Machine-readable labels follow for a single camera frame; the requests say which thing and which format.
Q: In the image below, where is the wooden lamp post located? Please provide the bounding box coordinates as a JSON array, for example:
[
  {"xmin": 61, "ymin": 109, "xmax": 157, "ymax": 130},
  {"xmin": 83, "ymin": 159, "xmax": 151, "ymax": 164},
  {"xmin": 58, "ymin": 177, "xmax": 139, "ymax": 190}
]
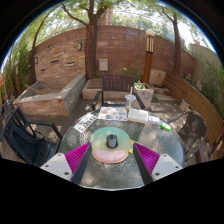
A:
[{"xmin": 141, "ymin": 28, "xmax": 157, "ymax": 84}]

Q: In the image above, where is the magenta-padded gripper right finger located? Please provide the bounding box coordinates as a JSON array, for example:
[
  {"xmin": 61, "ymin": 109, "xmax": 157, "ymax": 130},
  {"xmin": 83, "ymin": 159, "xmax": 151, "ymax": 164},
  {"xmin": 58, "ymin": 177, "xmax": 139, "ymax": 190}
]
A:
[{"xmin": 132, "ymin": 142, "xmax": 184, "ymax": 185}]

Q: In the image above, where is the raised stone bed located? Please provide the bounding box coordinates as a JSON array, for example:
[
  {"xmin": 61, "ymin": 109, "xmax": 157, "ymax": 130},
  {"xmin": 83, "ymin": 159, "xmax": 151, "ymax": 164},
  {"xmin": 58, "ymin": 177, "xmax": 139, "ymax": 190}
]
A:
[{"xmin": 13, "ymin": 72, "xmax": 88, "ymax": 117}]

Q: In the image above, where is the thick tree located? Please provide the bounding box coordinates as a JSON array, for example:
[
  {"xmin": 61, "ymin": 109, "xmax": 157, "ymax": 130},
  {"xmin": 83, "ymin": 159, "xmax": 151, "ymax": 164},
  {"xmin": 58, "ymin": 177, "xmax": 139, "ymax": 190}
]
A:
[{"xmin": 61, "ymin": 0, "xmax": 111, "ymax": 81}]

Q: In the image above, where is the curved wooden bench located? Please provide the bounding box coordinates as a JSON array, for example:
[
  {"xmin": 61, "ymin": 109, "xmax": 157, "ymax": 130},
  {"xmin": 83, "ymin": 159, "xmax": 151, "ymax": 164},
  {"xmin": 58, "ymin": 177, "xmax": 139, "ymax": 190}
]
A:
[{"xmin": 163, "ymin": 71, "xmax": 224, "ymax": 144}]

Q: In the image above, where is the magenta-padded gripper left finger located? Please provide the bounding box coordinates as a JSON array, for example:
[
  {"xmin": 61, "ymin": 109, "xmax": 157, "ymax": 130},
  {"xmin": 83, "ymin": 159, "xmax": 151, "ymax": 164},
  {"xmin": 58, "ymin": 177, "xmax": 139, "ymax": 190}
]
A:
[{"xmin": 39, "ymin": 142, "xmax": 93, "ymax": 185}]

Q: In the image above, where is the black folding chair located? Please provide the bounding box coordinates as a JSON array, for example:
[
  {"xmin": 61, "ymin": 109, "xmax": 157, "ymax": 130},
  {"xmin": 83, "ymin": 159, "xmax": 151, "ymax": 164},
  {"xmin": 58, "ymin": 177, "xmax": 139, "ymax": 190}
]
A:
[{"xmin": 2, "ymin": 105, "xmax": 64, "ymax": 167}]

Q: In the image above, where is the dark wooden slat chair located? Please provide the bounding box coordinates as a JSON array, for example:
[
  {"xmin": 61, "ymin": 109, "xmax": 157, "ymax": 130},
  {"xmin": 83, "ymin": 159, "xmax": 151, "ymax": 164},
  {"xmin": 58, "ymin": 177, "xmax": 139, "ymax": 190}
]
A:
[{"xmin": 91, "ymin": 73, "xmax": 146, "ymax": 111}]

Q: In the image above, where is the thin leaning tree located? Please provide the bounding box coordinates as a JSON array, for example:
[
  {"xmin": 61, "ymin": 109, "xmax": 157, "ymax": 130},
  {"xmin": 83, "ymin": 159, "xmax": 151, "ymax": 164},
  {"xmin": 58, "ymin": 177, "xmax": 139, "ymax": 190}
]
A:
[{"xmin": 29, "ymin": 16, "xmax": 51, "ymax": 84}]

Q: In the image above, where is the grey wall box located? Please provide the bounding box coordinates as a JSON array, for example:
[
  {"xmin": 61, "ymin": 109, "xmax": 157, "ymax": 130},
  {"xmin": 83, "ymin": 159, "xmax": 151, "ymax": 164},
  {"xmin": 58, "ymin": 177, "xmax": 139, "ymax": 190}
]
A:
[{"xmin": 98, "ymin": 58, "xmax": 110, "ymax": 72}]

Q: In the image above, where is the grey computer mouse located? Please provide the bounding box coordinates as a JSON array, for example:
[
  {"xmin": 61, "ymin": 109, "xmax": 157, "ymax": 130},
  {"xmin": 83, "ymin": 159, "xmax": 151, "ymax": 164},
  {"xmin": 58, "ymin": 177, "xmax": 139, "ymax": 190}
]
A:
[{"xmin": 105, "ymin": 133, "xmax": 119, "ymax": 150}]

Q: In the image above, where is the colourful picture sheet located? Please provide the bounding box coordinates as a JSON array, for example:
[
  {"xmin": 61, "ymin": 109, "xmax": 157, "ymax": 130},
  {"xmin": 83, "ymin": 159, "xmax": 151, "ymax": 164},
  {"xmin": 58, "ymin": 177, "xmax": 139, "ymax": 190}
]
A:
[{"xmin": 97, "ymin": 105, "xmax": 129, "ymax": 122}]

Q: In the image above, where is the low stone seat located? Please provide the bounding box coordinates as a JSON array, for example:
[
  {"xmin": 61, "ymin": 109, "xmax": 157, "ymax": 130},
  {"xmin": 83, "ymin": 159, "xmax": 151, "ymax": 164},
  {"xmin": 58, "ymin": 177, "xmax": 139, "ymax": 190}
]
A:
[{"xmin": 82, "ymin": 78, "xmax": 104, "ymax": 100}]

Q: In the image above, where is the beige stone block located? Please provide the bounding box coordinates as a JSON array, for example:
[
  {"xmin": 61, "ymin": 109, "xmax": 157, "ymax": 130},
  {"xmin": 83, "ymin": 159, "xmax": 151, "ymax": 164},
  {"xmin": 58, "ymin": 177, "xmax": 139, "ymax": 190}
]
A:
[{"xmin": 148, "ymin": 68, "xmax": 167, "ymax": 88}]

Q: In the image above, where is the small white booklet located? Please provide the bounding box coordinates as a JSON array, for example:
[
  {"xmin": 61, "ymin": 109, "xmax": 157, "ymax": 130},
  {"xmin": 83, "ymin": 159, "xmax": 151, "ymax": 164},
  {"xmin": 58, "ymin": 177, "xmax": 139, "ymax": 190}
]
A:
[{"xmin": 147, "ymin": 114, "xmax": 162, "ymax": 126}]

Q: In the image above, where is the slim tree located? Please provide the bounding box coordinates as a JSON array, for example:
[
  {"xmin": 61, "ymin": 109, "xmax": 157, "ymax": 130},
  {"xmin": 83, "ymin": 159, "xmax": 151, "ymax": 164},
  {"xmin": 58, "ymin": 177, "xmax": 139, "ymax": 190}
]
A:
[{"xmin": 162, "ymin": 8, "xmax": 183, "ymax": 77}]

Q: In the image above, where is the open white book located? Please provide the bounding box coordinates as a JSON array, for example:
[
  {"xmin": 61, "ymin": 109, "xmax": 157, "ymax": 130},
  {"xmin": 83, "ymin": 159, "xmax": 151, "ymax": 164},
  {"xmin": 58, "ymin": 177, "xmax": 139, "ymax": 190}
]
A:
[{"xmin": 127, "ymin": 107, "xmax": 150, "ymax": 125}]

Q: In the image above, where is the white license plate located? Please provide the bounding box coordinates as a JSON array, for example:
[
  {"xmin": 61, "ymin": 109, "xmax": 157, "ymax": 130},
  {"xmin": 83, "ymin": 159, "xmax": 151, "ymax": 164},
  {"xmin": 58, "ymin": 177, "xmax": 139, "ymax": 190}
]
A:
[{"xmin": 73, "ymin": 113, "xmax": 98, "ymax": 134}]

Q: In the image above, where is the stone planter with plant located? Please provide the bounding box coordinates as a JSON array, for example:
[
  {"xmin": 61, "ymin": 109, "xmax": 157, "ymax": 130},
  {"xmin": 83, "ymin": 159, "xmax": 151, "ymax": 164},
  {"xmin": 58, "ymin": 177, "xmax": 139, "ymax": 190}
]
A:
[{"xmin": 133, "ymin": 79, "xmax": 155, "ymax": 109}]

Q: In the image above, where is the clear plastic cup with straw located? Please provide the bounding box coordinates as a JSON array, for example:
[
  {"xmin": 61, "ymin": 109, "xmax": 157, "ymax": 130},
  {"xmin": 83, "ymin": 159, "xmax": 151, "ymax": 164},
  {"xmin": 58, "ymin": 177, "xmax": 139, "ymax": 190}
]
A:
[{"xmin": 124, "ymin": 87, "xmax": 137, "ymax": 111}]

